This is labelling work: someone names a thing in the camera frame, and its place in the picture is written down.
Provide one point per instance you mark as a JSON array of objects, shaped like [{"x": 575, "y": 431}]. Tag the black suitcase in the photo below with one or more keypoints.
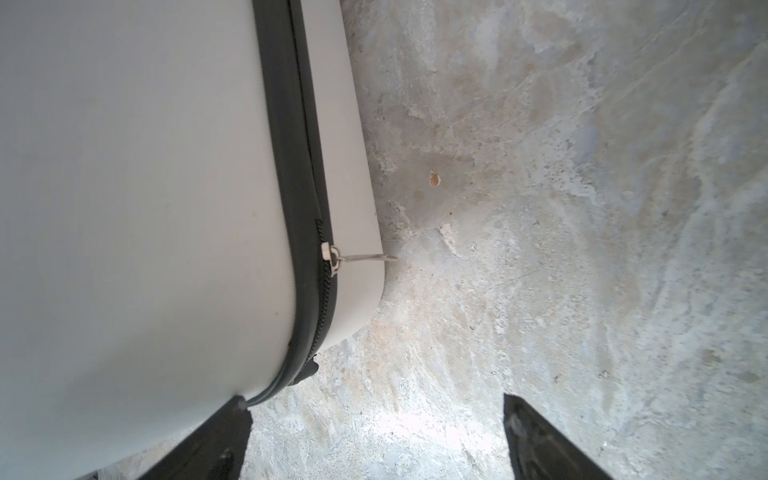
[{"x": 187, "y": 218}]

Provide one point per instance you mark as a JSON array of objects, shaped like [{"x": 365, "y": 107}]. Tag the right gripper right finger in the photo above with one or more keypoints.
[{"x": 538, "y": 450}]

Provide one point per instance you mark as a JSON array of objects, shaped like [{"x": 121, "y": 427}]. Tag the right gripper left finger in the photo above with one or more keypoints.
[{"x": 215, "y": 450}]

